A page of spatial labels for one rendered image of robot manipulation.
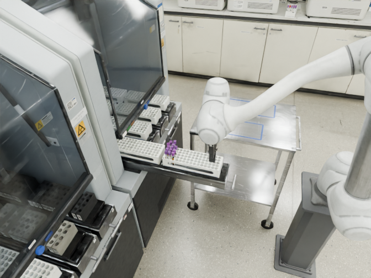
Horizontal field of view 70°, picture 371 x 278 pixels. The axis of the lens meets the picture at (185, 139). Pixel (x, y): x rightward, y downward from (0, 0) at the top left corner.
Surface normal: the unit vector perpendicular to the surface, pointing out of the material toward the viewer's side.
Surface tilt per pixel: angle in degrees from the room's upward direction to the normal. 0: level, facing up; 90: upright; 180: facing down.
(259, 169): 0
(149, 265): 0
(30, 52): 29
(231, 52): 90
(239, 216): 0
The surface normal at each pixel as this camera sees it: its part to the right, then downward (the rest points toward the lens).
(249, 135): -0.02, -0.75
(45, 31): 0.45, -0.56
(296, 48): -0.29, 0.64
